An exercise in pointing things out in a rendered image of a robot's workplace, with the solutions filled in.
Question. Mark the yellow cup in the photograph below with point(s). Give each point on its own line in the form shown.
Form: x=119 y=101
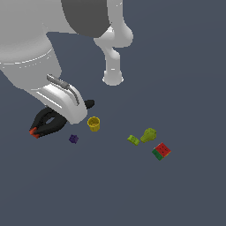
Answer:
x=94 y=124

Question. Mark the small purple block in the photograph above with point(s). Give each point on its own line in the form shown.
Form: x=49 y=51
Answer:
x=73 y=139

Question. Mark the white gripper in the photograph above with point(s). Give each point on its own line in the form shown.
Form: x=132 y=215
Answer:
x=63 y=103

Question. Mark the small green toy brick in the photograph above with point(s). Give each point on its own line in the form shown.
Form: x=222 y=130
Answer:
x=133 y=140

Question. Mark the red and green puzzle cube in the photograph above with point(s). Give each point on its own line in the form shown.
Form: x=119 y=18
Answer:
x=161 y=151

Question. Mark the black spring clamp orange tips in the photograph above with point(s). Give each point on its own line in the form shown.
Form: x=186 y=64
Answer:
x=47 y=123

